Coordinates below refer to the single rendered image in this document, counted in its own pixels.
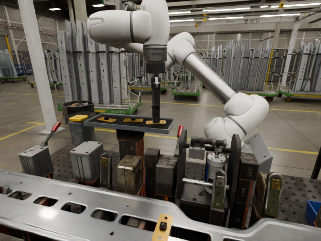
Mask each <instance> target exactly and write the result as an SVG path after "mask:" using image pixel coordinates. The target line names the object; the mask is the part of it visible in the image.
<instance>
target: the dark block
mask: <svg viewBox="0 0 321 241"><path fill-rule="evenodd" d="M258 169H259V163H258V161H257V159H256V157H255V155H254V153H243V152H241V156H240V163H239V170H238V179H237V186H236V194H235V202H234V207H233V209H231V210H230V216H229V222H228V228H236V229H241V230H244V229H245V224H246V218H247V214H248V209H249V203H250V199H251V194H252V189H253V185H254V182H255V181H256V179H257V174H258Z"/></svg>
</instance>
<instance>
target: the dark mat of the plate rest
mask: <svg viewBox="0 0 321 241"><path fill-rule="evenodd" d="M102 117H109V118H111V119H116V121H114V122H106V121H101V120H97V119H99V118H102ZM131 118H132V117H128V116H117V115H105V114H101V115H99V116H97V117H95V118H93V119H91V120H89V121H87V122H97V123H107V124H117V125H127V126H137V127H147V128H157V129H168V128H169V126H170V125H171V123H172V121H173V120H163V119H160V120H161V121H166V124H146V121H152V118H140V117H135V118H136V119H143V122H123V120H124V119H131Z"/></svg>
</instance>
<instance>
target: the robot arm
mask: <svg viewBox="0 0 321 241"><path fill-rule="evenodd" d="M87 31H88V34H89V36H90V37H91V38H92V40H94V41H96V42H98V43H100V44H106V45H108V46H112V47H114V48H117V49H122V48H124V49H126V50H128V51H131V52H134V53H137V54H139V55H142V56H144V61H147V63H146V73H150V74H152V78H150V81H151V89H152V106H151V107H152V122H153V123H158V122H160V89H161V78H160V77H159V74H161V73H165V71H166V70H168V69H169V68H170V67H172V66H173V65H174V64H176V63H178V64H180V65H182V66H185V67H186V68H187V69H188V70H189V71H190V72H191V73H192V74H193V75H194V76H195V77H196V78H197V79H198V80H199V81H200V82H201V83H202V84H203V85H204V86H205V87H206V88H207V89H208V90H209V91H210V92H211V93H212V94H213V95H214V96H215V97H216V98H218V99H219V100H220V101H221V102H222V103H223V104H224V111H225V113H226V115H227V116H226V117H225V118H222V117H215V118H212V119H210V120H209V121H208V122H207V123H206V125H205V126H204V134H205V136H206V138H207V139H213V138H216V140H223V139H226V141H227V142H228V145H227V146H226V148H230V147H231V140H232V136H233V134H239V137H240V139H241V144H242V149H241V152H243V153H253V152H252V149H251V146H250V144H251V143H250V142H249V141H247V142H246V143H244V142H243V139H244V137H245V136H246V135H247V134H248V133H250V132H251V131H252V130H253V129H255V128H256V127H257V126H258V125H259V124H260V123H261V122H262V121H263V120H264V118H265V117H266V115H267V113H268V110H269V104H268V102H267V101H266V100H265V99H264V98H263V97H261V96H259V95H250V96H249V95H247V94H245V93H240V92H238V93H236V92H235V91H234V90H233V89H232V88H231V87H230V86H229V85H228V84H227V83H225V82H224V81H223V80H222V79H221V78H220V77H219V76H218V75H217V74H216V73H215V72H214V71H213V70H212V69H211V68H210V67H209V66H208V65H207V64H206V63H205V62H204V61H203V60H202V59H201V58H200V57H199V56H198V55H196V54H195V50H194V48H193V47H194V38H193V37H192V36H191V35H190V34H189V33H188V32H182V33H180V34H178V35H176V36H174V37H173V38H172V39H171V40H169V41H168V39H169V35H170V19H169V12H168V6H167V3H166V1H165V0H143V1H142V3H141V5H140V10H139V11H124V10H106V11H98V12H95V13H93V14H92V15H90V17H89V18H88V19H87Z"/></svg>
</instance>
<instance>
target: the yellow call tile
mask: <svg viewBox="0 0 321 241"><path fill-rule="evenodd" d="M87 118H88V116H87V115H76V116H73V117H71V118H69V120H70V121H76V122H80V121H83V120H85V119H87Z"/></svg>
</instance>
